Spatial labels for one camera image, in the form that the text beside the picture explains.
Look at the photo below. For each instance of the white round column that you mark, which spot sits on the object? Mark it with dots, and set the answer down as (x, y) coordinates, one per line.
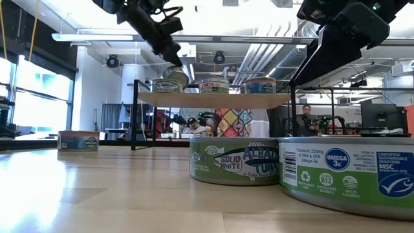
(127, 84)

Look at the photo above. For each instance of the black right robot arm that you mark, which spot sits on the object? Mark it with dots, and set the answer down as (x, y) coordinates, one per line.
(398, 4)

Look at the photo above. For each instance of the white air conditioning unit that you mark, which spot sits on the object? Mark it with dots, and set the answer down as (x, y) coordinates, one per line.
(402, 68)

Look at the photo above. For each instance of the black background frame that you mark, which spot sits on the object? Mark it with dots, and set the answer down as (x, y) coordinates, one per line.
(332, 110)

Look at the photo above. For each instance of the silver lid albacore tuna can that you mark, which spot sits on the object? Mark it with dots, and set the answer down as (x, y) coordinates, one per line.
(346, 178)
(177, 76)
(236, 161)

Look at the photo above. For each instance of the wooden shelf black metal legs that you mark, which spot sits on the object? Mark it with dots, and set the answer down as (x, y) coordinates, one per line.
(213, 101)

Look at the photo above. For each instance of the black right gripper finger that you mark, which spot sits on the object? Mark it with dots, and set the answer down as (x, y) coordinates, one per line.
(333, 51)
(310, 53)

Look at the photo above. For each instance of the black aluminium rig frame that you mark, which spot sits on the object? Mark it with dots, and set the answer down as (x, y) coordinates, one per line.
(32, 145)

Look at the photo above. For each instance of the white cloth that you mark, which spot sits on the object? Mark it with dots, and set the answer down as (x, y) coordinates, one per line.
(260, 124)

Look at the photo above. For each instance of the silver ceiling ducts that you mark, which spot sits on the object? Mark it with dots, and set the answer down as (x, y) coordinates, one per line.
(258, 61)

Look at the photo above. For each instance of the black ceiling camera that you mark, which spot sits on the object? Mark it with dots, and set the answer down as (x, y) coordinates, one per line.
(112, 61)
(219, 57)

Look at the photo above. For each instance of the grey curtain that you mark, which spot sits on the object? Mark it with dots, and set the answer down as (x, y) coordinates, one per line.
(111, 117)

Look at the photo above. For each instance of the red cabinet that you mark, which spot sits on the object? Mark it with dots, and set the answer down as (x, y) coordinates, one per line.
(162, 124)

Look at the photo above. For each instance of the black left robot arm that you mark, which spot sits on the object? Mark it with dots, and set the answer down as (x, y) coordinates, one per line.
(139, 16)

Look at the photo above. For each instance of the colourful patterned cloth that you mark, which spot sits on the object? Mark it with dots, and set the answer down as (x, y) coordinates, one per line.
(233, 123)

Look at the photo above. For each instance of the white ceiling unit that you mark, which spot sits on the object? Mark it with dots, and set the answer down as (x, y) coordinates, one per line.
(189, 51)

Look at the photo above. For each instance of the orange panel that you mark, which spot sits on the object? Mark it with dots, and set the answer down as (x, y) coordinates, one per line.
(410, 119)

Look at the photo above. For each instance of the black background robot arm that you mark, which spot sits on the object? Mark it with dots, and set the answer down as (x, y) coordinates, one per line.
(325, 126)

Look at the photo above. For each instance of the black equipment rack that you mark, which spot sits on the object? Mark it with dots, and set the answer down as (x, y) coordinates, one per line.
(8, 131)

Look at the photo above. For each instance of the black computer monitor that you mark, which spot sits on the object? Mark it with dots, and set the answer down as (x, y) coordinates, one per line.
(383, 116)

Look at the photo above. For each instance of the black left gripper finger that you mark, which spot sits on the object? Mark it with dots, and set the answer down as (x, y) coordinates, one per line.
(178, 56)
(169, 54)

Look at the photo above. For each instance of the large bright window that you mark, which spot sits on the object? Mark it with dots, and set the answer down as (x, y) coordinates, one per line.
(42, 106)

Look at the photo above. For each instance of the long ceiling light bar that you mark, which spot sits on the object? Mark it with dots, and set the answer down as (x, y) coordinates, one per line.
(226, 39)

